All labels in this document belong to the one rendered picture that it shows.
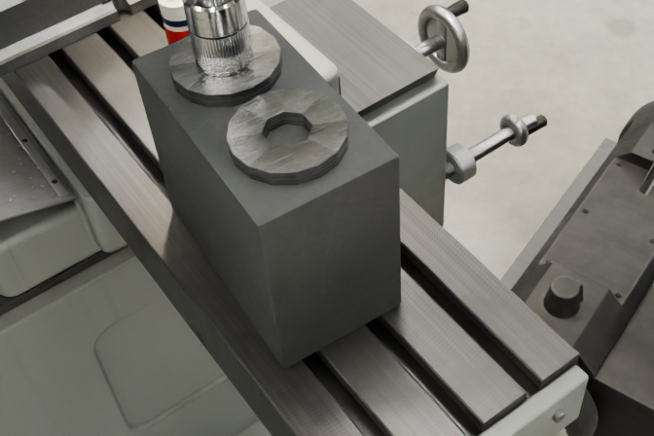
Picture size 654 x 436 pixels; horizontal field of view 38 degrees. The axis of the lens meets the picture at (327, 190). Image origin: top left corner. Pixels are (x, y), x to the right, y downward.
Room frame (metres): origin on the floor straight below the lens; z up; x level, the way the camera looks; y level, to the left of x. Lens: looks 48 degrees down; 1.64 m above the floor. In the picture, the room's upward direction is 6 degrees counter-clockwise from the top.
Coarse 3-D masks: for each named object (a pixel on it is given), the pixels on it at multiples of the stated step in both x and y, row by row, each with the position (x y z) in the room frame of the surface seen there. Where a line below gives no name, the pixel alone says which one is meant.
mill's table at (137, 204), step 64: (64, 64) 0.89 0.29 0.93; (128, 64) 0.87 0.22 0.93; (64, 128) 0.75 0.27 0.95; (128, 128) 0.74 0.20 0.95; (128, 192) 0.65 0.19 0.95; (192, 256) 0.56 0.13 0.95; (448, 256) 0.53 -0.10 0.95; (192, 320) 0.52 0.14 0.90; (384, 320) 0.47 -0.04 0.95; (448, 320) 0.46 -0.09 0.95; (512, 320) 0.46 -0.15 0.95; (256, 384) 0.42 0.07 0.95; (320, 384) 0.41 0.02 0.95; (384, 384) 0.41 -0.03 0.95; (448, 384) 0.40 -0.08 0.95; (512, 384) 0.39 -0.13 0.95; (576, 384) 0.40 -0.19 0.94
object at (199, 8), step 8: (184, 0) 0.59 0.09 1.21; (192, 0) 0.59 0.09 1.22; (200, 0) 0.59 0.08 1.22; (208, 0) 0.58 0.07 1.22; (216, 0) 0.58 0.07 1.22; (224, 0) 0.58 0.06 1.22; (232, 0) 0.58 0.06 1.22; (240, 0) 0.59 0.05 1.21; (184, 8) 0.59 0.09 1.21; (192, 8) 0.58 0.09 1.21; (200, 8) 0.58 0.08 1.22; (208, 8) 0.58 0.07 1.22; (216, 8) 0.58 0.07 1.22; (224, 8) 0.58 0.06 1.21; (232, 8) 0.58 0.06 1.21; (192, 16) 0.58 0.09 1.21; (200, 16) 0.58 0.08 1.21; (208, 16) 0.57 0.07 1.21; (216, 16) 0.57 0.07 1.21; (224, 16) 0.57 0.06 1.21
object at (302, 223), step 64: (192, 64) 0.59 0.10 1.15; (256, 64) 0.58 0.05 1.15; (192, 128) 0.53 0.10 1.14; (256, 128) 0.51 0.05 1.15; (320, 128) 0.50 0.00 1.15; (192, 192) 0.55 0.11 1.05; (256, 192) 0.46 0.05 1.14; (320, 192) 0.45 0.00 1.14; (384, 192) 0.48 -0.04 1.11; (256, 256) 0.44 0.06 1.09; (320, 256) 0.45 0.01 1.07; (384, 256) 0.47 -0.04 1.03; (256, 320) 0.46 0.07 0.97; (320, 320) 0.45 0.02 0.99
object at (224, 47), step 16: (240, 16) 0.58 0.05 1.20; (192, 32) 0.59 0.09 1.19; (208, 32) 0.57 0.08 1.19; (224, 32) 0.57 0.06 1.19; (240, 32) 0.58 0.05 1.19; (208, 48) 0.58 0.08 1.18; (224, 48) 0.57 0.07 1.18; (240, 48) 0.58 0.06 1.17; (208, 64) 0.58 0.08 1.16; (224, 64) 0.57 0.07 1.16; (240, 64) 0.58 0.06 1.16
